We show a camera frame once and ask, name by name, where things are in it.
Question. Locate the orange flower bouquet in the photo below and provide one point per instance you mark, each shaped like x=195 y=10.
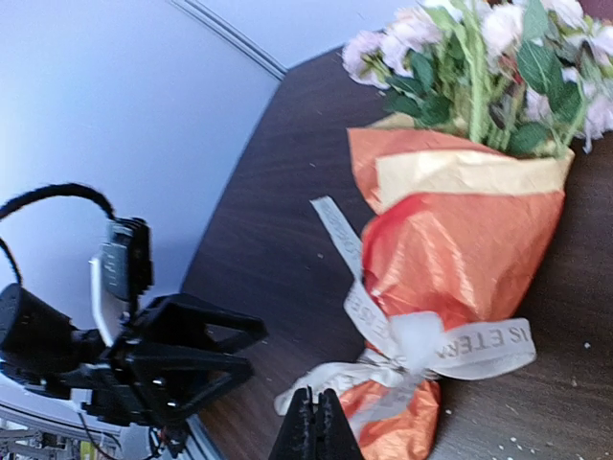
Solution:
x=466 y=175

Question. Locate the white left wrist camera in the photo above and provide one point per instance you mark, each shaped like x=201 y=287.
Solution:
x=119 y=274

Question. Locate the grey printed ribbon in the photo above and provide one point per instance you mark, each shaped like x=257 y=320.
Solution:
x=406 y=347

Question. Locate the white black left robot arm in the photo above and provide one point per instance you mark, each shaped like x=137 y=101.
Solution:
x=35 y=342

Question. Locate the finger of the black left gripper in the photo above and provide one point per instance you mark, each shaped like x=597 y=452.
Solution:
x=175 y=386
x=185 y=320

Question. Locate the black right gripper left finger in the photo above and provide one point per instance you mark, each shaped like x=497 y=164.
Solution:
x=297 y=436

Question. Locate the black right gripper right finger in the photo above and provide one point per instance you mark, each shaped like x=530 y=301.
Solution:
x=334 y=439

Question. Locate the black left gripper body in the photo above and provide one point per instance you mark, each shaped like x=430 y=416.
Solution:
x=121 y=378

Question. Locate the left aluminium frame post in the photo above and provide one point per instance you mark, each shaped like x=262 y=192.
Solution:
x=230 y=34

